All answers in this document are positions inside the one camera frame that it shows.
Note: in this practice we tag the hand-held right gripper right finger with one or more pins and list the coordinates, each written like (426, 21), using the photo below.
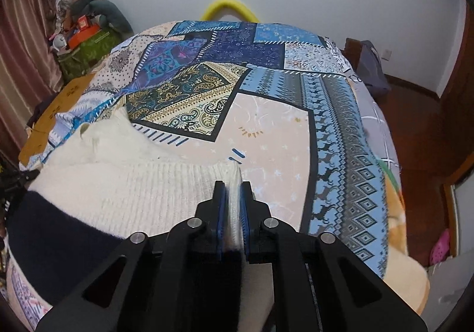
(245, 206)

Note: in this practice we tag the wooden wardrobe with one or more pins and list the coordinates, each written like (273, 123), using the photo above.
(459, 95)

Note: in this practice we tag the brown striped curtain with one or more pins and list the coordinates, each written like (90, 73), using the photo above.
(26, 39)

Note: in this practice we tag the orange box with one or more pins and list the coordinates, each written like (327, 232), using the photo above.
(83, 30)

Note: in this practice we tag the peach fleece blanket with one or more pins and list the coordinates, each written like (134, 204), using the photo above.
(403, 243)

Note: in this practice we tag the cream and navy striped sweater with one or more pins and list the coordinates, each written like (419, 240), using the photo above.
(129, 184)

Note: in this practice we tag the wooden lap desk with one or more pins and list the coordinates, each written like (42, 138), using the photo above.
(63, 102)

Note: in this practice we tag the blue patchwork blanket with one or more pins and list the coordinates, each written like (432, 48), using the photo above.
(277, 132)

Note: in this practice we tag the grey bag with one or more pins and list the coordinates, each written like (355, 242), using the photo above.
(374, 69)

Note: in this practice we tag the white wall socket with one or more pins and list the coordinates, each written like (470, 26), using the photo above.
(387, 54)

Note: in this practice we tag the pink slipper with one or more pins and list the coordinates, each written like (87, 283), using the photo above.
(440, 247)

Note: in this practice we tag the grey checked sheet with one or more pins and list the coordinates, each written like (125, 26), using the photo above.
(377, 121)

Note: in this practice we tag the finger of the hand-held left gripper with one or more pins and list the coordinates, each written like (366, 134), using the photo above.
(22, 176)

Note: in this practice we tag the yellow foam tube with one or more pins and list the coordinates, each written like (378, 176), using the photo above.
(229, 2)

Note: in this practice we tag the dark clothing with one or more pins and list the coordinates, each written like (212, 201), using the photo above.
(40, 110)

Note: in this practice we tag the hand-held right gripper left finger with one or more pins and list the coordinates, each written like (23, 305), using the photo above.
(221, 206)

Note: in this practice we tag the green fabric bag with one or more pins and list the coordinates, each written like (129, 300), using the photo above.
(87, 54)

